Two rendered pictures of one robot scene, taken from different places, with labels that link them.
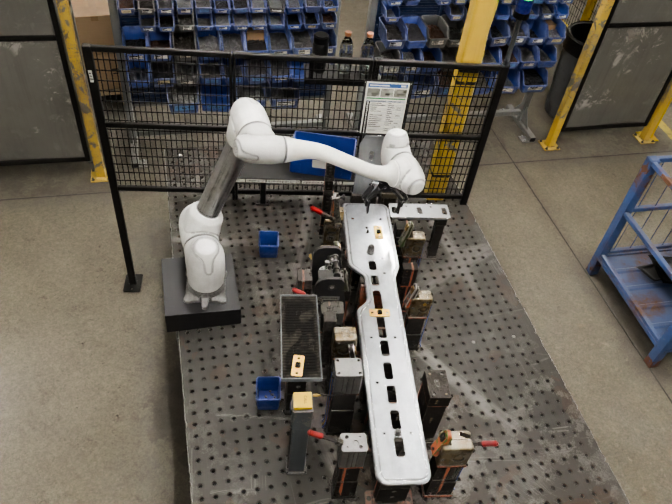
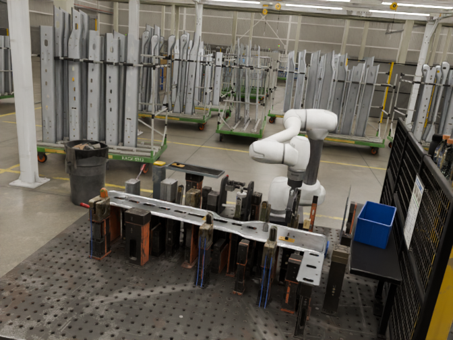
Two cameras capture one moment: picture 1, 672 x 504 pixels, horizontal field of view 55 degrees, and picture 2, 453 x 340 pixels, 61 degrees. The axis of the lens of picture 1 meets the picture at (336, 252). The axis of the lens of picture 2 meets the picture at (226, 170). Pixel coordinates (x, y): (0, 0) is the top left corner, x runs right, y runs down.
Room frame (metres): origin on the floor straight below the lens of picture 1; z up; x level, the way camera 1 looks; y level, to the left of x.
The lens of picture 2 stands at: (2.64, -1.97, 1.92)
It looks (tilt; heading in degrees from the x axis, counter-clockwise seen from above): 17 degrees down; 117
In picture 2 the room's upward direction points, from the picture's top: 5 degrees clockwise
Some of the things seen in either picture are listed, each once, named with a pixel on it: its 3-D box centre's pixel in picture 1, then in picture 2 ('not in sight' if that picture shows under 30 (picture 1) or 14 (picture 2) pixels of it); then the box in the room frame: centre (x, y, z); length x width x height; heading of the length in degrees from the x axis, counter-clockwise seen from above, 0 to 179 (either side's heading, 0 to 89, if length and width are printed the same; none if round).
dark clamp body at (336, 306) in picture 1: (328, 336); (212, 220); (1.60, -0.02, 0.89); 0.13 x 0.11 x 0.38; 99
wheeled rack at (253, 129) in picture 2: not in sight; (246, 98); (-1.10, 6.20, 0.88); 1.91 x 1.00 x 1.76; 109
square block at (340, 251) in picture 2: (384, 211); (335, 280); (2.41, -0.21, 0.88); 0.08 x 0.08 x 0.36; 9
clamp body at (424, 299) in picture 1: (414, 321); (204, 253); (1.75, -0.37, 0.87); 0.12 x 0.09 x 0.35; 99
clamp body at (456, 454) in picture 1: (445, 464); (100, 227); (1.11, -0.49, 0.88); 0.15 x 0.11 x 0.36; 99
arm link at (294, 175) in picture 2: not in sight; (296, 173); (2.13, -0.18, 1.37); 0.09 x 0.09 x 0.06
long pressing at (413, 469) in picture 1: (381, 317); (203, 218); (1.64, -0.22, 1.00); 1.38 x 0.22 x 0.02; 9
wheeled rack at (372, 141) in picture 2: not in sight; (342, 108); (0.95, 7.00, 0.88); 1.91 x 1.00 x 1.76; 15
